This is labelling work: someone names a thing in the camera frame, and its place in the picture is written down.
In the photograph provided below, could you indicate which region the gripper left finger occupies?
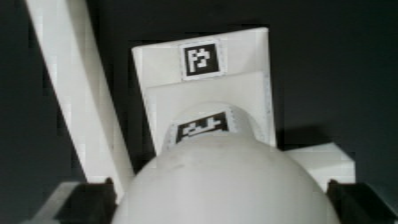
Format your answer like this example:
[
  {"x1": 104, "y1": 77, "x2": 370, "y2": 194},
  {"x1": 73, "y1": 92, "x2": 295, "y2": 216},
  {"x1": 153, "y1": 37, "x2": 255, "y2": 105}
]
[{"x1": 18, "y1": 179, "x2": 116, "y2": 224}]

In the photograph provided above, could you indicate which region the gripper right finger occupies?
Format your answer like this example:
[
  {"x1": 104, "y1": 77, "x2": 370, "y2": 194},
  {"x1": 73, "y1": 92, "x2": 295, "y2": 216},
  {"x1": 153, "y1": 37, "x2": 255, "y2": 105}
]
[{"x1": 327, "y1": 180, "x2": 398, "y2": 224}]

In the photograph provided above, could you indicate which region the white lamp bulb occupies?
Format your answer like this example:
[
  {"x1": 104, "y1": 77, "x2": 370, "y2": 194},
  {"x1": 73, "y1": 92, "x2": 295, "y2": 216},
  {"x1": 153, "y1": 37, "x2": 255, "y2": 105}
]
[{"x1": 112, "y1": 103, "x2": 340, "y2": 224}]

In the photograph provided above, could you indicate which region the white lamp base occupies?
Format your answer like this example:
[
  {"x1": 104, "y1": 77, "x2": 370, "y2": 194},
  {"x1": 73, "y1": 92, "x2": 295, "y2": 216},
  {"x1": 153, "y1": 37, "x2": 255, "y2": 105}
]
[{"x1": 132, "y1": 28, "x2": 356, "y2": 193}]

